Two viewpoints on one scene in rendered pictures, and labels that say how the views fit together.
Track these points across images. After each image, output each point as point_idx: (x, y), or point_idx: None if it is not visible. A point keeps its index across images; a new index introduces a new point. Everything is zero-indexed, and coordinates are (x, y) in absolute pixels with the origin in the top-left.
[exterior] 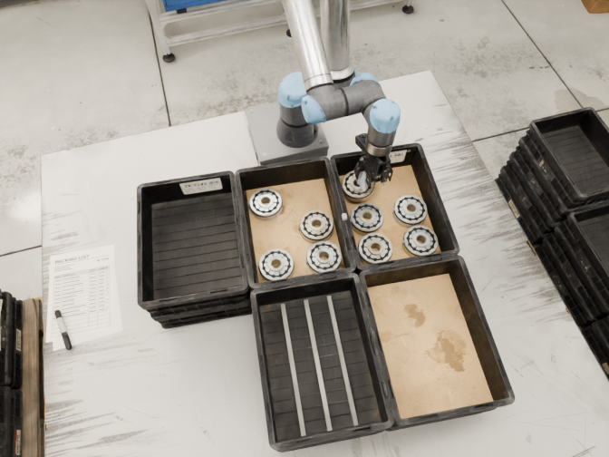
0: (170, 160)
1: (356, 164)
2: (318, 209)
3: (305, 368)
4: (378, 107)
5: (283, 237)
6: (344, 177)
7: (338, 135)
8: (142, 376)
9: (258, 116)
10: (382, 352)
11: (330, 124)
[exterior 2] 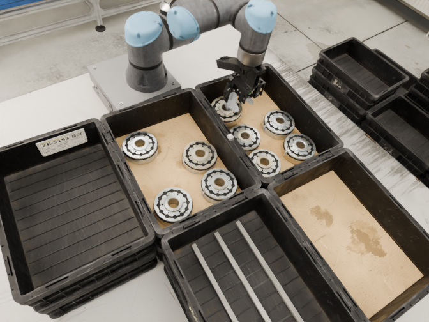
0: (15, 132)
1: (226, 85)
2: (194, 140)
3: (242, 307)
4: (254, 5)
5: (168, 176)
6: (211, 105)
7: (182, 80)
8: None
9: (103, 71)
10: (324, 260)
11: (171, 73)
